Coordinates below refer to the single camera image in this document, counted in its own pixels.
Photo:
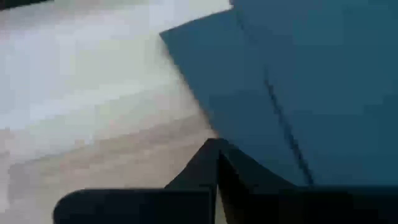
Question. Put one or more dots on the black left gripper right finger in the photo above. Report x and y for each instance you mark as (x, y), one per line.
(280, 207)

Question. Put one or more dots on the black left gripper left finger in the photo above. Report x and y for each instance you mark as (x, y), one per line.
(140, 207)

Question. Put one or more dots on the green paper sheet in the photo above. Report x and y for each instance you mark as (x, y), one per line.
(342, 77)

